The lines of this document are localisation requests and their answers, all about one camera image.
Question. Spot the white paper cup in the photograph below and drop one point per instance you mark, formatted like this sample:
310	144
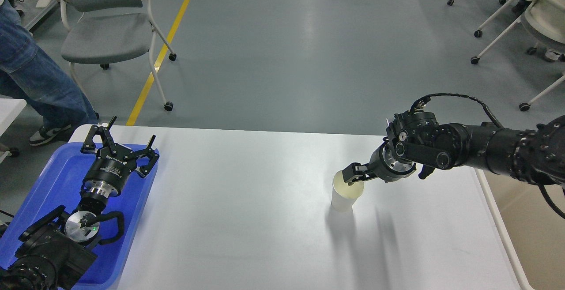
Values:
343	194

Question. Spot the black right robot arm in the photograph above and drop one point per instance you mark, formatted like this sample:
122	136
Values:
415	137

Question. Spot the white side table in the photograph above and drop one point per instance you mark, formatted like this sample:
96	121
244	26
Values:
9	110

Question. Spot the person in blue jeans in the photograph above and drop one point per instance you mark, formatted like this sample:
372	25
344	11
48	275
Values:
28	73

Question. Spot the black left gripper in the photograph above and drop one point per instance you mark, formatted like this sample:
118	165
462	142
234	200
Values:
107	169

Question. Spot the grey office chair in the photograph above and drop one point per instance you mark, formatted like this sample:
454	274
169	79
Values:
105	32

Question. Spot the blue plastic tray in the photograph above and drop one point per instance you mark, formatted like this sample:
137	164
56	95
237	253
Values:
59	184

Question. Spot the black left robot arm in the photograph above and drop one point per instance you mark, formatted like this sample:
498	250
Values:
76	227

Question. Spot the beige plastic bin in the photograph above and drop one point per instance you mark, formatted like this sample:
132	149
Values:
531	233

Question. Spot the white chair right near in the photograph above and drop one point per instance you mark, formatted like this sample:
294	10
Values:
544	20

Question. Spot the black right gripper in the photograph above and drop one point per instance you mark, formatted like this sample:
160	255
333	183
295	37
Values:
382	165

